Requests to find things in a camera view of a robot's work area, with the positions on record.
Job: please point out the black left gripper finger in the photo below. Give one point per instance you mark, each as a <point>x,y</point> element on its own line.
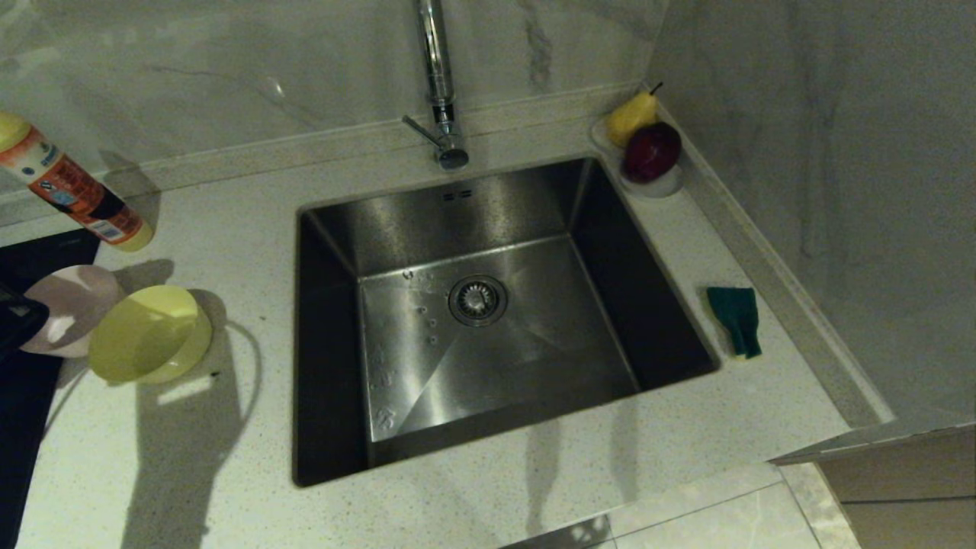
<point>19,316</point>

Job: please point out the pink plastic bowl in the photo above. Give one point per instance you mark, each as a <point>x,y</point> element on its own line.
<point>72,309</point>

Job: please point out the yellow plastic bowl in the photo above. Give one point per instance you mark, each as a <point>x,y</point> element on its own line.
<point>149,335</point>

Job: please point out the orange label detergent bottle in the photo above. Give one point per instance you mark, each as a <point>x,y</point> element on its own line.
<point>76,194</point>

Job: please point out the chrome kitchen faucet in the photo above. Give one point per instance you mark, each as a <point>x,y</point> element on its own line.
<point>436,69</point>

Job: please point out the green and yellow sponge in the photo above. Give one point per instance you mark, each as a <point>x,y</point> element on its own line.
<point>736,313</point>

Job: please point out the metal sink drain strainer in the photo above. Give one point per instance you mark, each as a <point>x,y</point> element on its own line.
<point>478,300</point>

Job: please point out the stainless steel sink basin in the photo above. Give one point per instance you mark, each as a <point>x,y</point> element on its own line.
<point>534,343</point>

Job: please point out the black induction cooktop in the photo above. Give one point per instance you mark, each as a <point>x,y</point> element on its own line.
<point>30,427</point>

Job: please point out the yellow pear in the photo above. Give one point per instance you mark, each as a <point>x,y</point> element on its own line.
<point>630,119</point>

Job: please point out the dark red apple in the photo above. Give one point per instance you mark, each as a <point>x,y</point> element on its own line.
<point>652,151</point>

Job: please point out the small white dish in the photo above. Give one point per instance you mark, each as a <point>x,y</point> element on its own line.
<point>662,188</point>

